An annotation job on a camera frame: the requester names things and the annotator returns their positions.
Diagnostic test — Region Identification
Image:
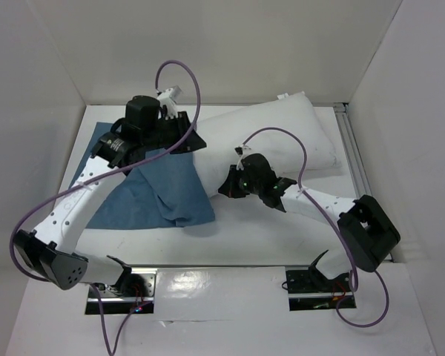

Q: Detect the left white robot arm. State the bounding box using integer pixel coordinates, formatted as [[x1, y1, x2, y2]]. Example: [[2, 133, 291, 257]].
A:
[[11, 88, 206, 296]]

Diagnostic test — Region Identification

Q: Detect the white pillow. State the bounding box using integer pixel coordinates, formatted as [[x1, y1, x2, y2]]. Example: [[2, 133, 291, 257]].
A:
[[194, 92, 341, 197]]

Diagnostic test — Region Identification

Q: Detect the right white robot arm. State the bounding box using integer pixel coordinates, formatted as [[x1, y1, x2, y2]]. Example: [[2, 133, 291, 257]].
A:
[[218, 153, 401, 291]]

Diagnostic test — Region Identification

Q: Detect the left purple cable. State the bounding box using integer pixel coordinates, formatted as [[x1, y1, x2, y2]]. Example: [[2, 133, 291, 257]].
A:
[[9, 59, 201, 355]]

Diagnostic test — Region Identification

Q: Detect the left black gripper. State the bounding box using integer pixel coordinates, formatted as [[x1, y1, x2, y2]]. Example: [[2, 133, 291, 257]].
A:
[[142, 111, 207, 154]]

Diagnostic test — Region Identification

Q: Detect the purple cable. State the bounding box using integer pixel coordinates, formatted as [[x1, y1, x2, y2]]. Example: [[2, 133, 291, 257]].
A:
[[240, 126, 391, 328], [9, 59, 201, 355]]

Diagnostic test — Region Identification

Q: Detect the aluminium rail frame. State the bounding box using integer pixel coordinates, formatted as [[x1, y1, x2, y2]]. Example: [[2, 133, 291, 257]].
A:
[[333, 102, 394, 264]]

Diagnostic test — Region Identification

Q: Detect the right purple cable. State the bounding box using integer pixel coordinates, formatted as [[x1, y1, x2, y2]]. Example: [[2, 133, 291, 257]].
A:
[[240, 126, 391, 328]]

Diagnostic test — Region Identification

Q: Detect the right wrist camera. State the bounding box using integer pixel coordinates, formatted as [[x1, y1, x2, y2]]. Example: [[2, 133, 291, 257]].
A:
[[234, 145, 252, 171]]

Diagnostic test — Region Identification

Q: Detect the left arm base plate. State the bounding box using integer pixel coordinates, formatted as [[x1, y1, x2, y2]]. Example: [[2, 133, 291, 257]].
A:
[[85, 267, 157, 315]]

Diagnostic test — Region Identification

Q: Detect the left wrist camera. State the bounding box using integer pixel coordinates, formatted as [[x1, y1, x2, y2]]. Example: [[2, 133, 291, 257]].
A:
[[157, 85, 182, 109]]

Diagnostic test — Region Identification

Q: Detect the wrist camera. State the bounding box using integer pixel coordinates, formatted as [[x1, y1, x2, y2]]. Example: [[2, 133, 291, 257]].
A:
[[234, 145, 252, 171], [157, 85, 182, 109]]

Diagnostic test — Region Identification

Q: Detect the blue pillowcase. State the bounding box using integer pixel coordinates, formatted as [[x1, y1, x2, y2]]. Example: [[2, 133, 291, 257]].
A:
[[85, 120, 216, 231]]

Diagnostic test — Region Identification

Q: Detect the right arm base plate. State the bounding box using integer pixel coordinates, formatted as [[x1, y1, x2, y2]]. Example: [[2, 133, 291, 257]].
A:
[[281, 266, 356, 312]]

